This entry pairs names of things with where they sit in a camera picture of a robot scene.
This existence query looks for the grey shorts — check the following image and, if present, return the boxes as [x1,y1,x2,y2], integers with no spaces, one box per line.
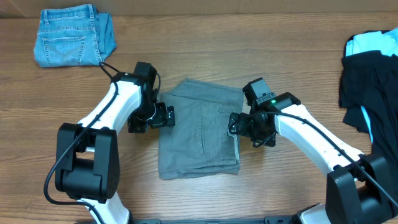
[158,79,243,180]

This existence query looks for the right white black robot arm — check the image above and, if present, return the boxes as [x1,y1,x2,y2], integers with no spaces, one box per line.
[228,78,397,224]

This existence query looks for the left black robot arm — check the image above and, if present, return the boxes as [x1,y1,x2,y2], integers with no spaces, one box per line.
[44,62,175,223]

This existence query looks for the folded blue denim jeans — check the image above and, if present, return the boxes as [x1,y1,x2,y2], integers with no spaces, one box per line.
[34,4,117,68]

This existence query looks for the black garment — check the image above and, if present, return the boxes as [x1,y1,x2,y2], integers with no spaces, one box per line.
[338,29,398,215]

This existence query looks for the light blue garment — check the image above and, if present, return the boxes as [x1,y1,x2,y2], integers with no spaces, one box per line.
[345,28,397,57]

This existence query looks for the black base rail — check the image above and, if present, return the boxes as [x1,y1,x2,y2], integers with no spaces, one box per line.
[74,214,351,224]

